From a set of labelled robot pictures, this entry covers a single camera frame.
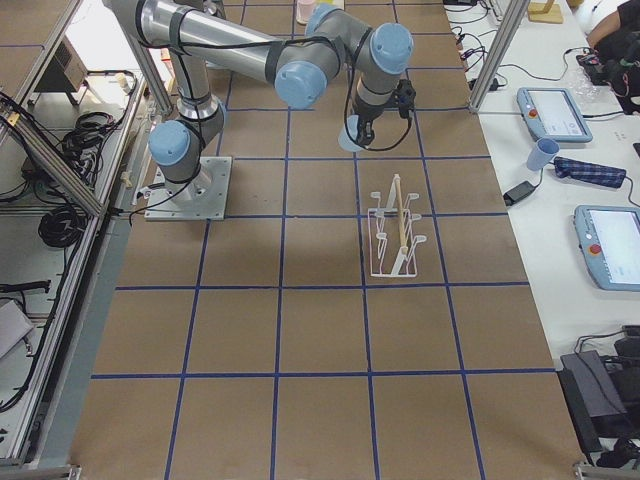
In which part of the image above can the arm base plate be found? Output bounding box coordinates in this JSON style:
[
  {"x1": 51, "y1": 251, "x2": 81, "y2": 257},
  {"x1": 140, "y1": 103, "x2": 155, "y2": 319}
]
[{"x1": 144, "y1": 156, "x2": 232, "y2": 221}]

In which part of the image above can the light blue plastic cup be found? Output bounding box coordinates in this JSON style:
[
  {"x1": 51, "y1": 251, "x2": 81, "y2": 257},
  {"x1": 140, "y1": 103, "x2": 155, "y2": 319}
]
[{"x1": 338, "y1": 114, "x2": 364, "y2": 153}]

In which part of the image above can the white wire cup rack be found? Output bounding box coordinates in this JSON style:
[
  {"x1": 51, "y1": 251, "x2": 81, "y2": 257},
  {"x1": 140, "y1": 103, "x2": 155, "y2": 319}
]
[{"x1": 366, "y1": 174, "x2": 427, "y2": 279}]

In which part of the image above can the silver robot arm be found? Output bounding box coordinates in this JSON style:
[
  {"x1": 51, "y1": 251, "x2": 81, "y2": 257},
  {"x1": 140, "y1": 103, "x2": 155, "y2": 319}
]
[{"x1": 105, "y1": 1, "x2": 415, "y2": 220}]

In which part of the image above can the pink plastic cup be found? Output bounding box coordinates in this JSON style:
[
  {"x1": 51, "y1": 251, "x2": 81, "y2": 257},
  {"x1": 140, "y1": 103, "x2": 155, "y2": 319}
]
[{"x1": 296, "y1": 0, "x2": 317, "y2": 25}]

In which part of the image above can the blue cup on desk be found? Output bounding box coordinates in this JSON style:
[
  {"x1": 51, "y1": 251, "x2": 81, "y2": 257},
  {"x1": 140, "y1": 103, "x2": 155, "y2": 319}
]
[{"x1": 526, "y1": 138, "x2": 560, "y2": 171}]

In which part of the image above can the blue folded umbrella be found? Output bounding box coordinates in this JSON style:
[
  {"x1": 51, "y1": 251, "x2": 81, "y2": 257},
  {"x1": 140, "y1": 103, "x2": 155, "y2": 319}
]
[{"x1": 553, "y1": 156, "x2": 626, "y2": 189}]

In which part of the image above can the teach pendant tablet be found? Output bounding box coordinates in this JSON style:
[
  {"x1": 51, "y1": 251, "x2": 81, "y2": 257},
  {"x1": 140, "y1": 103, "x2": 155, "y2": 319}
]
[
  {"x1": 516, "y1": 87, "x2": 593, "y2": 143},
  {"x1": 573, "y1": 205, "x2": 639, "y2": 292}
]

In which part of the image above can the aluminium frame post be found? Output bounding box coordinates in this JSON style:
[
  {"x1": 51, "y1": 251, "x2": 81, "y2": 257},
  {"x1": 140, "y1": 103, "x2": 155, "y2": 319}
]
[{"x1": 468, "y1": 0, "x2": 528, "y2": 113}]

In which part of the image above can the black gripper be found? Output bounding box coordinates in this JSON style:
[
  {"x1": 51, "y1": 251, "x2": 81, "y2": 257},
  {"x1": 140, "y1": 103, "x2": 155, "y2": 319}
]
[{"x1": 356, "y1": 115, "x2": 375, "y2": 149}]

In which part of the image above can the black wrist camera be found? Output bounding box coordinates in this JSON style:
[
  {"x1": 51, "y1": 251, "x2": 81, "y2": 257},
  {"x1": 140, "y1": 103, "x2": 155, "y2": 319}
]
[{"x1": 395, "y1": 79, "x2": 416, "y2": 120}]

